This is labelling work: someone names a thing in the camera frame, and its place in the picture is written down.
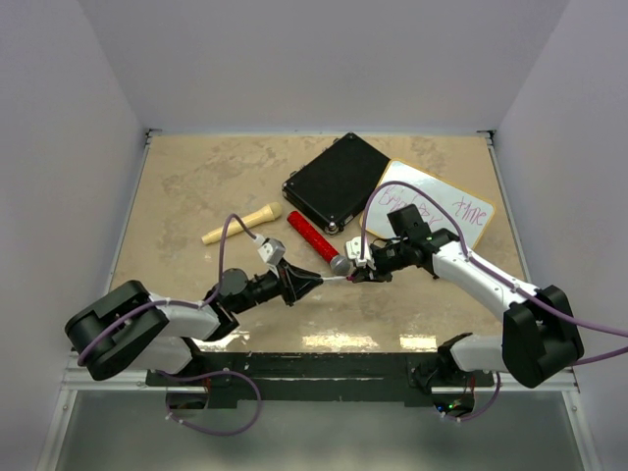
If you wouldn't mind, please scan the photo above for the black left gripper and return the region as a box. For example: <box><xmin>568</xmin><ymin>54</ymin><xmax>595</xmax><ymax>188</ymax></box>
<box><xmin>232</xmin><ymin>257</ymin><xmax>322</xmax><ymax>314</ymax></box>

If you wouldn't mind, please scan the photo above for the yellow framed whiteboard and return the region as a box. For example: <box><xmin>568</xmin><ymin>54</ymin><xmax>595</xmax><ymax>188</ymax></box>
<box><xmin>360</xmin><ymin>160</ymin><xmax>496</xmax><ymax>247</ymax></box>

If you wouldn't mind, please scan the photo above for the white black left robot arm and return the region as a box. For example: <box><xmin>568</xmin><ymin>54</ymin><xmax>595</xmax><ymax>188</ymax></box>
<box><xmin>65</xmin><ymin>260</ymin><xmax>324</xmax><ymax>385</ymax></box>

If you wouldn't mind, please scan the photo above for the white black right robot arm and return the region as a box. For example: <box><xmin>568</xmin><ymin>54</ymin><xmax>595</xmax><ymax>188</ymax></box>
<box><xmin>345</xmin><ymin>205</ymin><xmax>584</xmax><ymax>389</ymax></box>

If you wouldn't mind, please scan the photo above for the red glitter microphone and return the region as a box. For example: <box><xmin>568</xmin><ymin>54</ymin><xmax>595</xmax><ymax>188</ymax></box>
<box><xmin>287</xmin><ymin>211</ymin><xmax>351</xmax><ymax>277</ymax></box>

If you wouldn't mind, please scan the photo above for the black ribbed carrying case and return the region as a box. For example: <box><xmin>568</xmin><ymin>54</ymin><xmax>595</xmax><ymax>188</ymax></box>
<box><xmin>282</xmin><ymin>132</ymin><xmax>391</xmax><ymax>236</ymax></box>

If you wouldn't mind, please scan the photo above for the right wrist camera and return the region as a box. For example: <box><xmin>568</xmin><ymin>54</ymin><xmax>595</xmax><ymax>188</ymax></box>
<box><xmin>344</xmin><ymin>236</ymin><xmax>372</xmax><ymax>268</ymax></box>

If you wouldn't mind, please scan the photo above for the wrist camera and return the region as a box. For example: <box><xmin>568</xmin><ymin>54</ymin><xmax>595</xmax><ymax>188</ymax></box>
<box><xmin>344</xmin><ymin>236</ymin><xmax>372</xmax><ymax>268</ymax></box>
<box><xmin>254</xmin><ymin>235</ymin><xmax>286</xmax><ymax>267</ymax></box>

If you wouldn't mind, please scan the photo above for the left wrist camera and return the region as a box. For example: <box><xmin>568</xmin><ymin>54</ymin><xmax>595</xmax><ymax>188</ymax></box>
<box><xmin>254</xmin><ymin>235</ymin><xmax>286</xmax><ymax>267</ymax></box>

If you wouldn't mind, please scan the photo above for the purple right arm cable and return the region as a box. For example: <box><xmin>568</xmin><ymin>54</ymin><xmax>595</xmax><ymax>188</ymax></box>
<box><xmin>357</xmin><ymin>184</ymin><xmax>628</xmax><ymax>367</ymax></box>

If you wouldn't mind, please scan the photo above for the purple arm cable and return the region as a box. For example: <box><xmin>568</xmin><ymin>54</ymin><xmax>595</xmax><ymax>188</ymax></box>
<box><xmin>357</xmin><ymin>184</ymin><xmax>628</xmax><ymax>367</ymax></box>
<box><xmin>77</xmin><ymin>214</ymin><xmax>261</xmax><ymax>368</ymax></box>

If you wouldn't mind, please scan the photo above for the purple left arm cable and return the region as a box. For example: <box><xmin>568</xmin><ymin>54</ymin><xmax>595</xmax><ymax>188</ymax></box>
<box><xmin>77</xmin><ymin>214</ymin><xmax>261</xmax><ymax>368</ymax></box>

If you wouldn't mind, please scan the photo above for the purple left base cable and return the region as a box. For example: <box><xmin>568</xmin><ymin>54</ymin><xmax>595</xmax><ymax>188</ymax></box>
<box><xmin>161</xmin><ymin>368</ymin><xmax>264</xmax><ymax>436</ymax></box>

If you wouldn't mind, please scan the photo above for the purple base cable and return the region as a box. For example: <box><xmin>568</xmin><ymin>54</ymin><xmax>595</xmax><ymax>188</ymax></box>
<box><xmin>439</xmin><ymin>371</ymin><xmax>502</xmax><ymax>423</ymax></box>
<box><xmin>161</xmin><ymin>368</ymin><xmax>264</xmax><ymax>436</ymax></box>

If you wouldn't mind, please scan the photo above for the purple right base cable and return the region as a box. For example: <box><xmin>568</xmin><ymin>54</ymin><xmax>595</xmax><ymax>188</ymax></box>
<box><xmin>439</xmin><ymin>371</ymin><xmax>502</xmax><ymax>423</ymax></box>

